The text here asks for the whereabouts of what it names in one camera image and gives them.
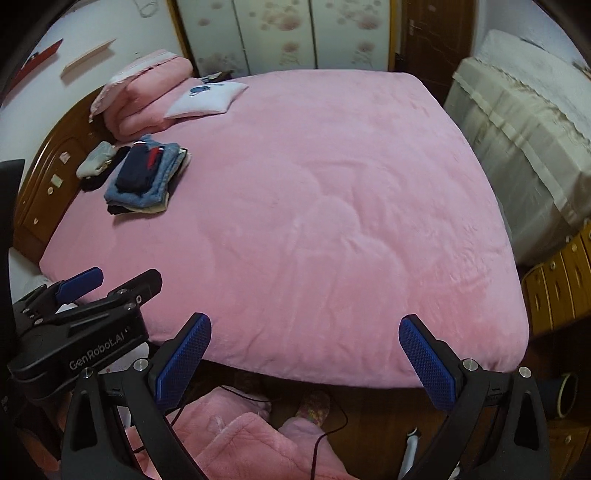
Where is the folded cream cloth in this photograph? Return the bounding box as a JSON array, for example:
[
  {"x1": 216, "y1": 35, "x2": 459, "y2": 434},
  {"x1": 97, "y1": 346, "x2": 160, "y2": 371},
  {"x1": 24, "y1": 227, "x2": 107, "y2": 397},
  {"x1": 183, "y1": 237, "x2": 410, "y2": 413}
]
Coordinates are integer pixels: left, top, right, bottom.
[{"x1": 134, "y1": 148, "x2": 192, "y2": 214}]

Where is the white handheld device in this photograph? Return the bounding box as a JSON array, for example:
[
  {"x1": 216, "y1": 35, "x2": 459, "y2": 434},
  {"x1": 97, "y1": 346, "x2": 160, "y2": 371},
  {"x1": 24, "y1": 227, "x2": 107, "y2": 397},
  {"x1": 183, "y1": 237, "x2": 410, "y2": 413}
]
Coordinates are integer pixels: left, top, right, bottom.
[{"x1": 399, "y1": 429, "x2": 422, "y2": 480}]

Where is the stack of folded clothes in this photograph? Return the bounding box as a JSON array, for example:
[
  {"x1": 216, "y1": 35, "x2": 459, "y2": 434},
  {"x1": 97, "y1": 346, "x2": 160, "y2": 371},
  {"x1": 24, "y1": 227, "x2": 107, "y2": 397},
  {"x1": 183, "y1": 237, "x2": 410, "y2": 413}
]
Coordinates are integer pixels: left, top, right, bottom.
[{"x1": 104, "y1": 134, "x2": 182, "y2": 210}]

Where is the wooden wall strip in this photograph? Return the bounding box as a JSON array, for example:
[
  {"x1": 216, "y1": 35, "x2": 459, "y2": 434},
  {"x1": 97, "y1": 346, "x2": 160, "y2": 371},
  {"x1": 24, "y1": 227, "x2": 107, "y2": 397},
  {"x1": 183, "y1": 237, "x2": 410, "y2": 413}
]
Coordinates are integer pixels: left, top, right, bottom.
[{"x1": 61, "y1": 38, "x2": 116, "y2": 81}]

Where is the white printed pillow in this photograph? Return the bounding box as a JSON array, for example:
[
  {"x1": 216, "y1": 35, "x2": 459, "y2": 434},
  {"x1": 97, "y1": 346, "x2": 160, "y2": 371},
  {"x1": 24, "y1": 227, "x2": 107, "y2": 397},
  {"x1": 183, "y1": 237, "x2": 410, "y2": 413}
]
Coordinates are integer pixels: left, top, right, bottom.
[{"x1": 165, "y1": 82, "x2": 250, "y2": 120}]

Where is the black cable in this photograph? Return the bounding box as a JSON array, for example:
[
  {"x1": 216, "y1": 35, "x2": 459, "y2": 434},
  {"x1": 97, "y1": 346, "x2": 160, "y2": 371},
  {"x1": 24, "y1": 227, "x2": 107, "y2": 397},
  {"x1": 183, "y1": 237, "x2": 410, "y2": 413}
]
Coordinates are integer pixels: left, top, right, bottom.
[{"x1": 217, "y1": 385, "x2": 349, "y2": 480}]

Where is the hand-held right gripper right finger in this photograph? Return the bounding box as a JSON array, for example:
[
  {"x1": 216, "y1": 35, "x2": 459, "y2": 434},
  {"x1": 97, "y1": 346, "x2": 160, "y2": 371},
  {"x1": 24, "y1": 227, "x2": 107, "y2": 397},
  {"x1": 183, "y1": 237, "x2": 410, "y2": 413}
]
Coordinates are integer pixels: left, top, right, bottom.
[{"x1": 398, "y1": 315, "x2": 552, "y2": 480}]

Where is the light pink pillow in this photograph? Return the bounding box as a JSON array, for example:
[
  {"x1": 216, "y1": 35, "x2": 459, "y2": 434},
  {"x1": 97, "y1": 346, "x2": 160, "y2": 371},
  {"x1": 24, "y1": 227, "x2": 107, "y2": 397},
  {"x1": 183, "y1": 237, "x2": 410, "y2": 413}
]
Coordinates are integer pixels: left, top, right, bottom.
[{"x1": 90, "y1": 50, "x2": 180, "y2": 116}]

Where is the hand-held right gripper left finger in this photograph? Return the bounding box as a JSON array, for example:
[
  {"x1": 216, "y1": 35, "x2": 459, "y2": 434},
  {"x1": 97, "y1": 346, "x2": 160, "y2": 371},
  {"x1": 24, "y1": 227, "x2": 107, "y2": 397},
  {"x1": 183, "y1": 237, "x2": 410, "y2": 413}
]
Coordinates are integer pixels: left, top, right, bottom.
[{"x1": 60, "y1": 312, "x2": 213, "y2": 480}]

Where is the cream covered furniture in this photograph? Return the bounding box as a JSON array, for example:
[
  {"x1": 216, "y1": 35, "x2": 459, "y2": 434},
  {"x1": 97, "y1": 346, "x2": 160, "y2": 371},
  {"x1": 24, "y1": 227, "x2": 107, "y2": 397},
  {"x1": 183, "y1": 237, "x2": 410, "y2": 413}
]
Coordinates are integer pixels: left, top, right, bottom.
[{"x1": 443, "y1": 30, "x2": 591, "y2": 268}]

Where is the dark round bin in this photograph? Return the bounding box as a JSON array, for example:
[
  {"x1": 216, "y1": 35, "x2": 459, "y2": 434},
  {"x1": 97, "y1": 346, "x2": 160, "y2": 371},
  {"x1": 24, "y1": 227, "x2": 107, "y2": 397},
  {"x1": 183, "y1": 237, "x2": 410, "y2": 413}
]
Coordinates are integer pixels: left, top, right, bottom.
[{"x1": 540, "y1": 371, "x2": 580, "y2": 418}]

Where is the pink bed blanket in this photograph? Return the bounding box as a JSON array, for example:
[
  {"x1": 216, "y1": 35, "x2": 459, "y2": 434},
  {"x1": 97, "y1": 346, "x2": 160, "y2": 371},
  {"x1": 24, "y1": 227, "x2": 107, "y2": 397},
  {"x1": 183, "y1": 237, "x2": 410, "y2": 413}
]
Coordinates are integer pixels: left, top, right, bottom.
[{"x1": 39, "y1": 69, "x2": 529, "y2": 388}]

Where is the wooden headboard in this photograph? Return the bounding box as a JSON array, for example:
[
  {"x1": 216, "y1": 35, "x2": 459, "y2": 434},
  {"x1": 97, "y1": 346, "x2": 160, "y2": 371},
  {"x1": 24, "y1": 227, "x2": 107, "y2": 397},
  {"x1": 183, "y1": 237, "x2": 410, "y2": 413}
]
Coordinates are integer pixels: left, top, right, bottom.
[{"x1": 14, "y1": 85, "x2": 132, "y2": 259}]

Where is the floral slipper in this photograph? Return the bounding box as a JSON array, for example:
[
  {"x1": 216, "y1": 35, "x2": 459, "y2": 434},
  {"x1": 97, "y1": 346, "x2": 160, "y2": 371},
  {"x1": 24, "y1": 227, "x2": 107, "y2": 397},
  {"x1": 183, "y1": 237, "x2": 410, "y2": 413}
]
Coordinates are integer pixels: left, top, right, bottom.
[{"x1": 295, "y1": 390, "x2": 331, "y2": 425}]

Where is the brown wooden door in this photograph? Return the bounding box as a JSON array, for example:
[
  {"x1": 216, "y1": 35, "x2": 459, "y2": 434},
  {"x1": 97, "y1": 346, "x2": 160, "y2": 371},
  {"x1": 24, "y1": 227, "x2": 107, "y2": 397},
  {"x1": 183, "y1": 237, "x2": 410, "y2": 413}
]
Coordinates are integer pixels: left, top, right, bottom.
[{"x1": 399, "y1": 0, "x2": 476, "y2": 90}]

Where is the pink folded blanket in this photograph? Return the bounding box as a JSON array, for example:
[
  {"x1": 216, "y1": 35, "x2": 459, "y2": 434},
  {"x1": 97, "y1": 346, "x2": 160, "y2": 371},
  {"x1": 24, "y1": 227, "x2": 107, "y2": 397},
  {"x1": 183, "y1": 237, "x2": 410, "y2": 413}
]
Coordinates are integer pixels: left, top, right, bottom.
[{"x1": 104, "y1": 58, "x2": 195, "y2": 141}]

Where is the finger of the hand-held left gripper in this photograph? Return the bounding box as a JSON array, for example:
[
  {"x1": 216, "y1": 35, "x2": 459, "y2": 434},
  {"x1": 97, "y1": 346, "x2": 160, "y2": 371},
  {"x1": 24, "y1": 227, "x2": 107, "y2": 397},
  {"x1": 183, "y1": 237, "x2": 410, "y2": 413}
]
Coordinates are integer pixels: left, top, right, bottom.
[
  {"x1": 55, "y1": 270, "x2": 163, "y2": 324},
  {"x1": 14, "y1": 266, "x2": 105, "y2": 319}
]

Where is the grey crumpled cloth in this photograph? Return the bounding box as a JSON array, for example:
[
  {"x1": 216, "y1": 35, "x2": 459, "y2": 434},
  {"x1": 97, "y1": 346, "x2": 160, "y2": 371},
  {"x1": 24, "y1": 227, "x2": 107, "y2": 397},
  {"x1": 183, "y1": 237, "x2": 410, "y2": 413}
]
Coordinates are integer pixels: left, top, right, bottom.
[{"x1": 76, "y1": 141, "x2": 116, "y2": 180}]

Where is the floral wardrobe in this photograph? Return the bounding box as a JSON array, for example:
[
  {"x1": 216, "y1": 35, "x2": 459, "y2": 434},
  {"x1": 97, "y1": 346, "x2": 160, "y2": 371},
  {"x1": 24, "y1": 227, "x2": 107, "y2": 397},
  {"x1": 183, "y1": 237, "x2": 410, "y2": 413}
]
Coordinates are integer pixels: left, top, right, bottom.
[{"x1": 168, "y1": 0, "x2": 400, "y2": 79}]

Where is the red and navy jacket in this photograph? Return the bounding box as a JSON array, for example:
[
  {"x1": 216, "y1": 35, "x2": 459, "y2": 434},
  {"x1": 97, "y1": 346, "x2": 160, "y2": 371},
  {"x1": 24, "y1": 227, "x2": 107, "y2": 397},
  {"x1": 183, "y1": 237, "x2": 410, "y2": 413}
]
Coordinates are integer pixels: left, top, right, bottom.
[{"x1": 115, "y1": 142, "x2": 166, "y2": 193}]

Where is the wooden drawer cabinet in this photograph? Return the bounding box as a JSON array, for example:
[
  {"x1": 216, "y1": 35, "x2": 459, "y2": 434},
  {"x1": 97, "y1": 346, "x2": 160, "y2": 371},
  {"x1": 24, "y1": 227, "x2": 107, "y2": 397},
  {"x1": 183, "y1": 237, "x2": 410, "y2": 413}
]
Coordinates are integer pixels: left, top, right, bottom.
[{"x1": 522, "y1": 226, "x2": 591, "y2": 337}]

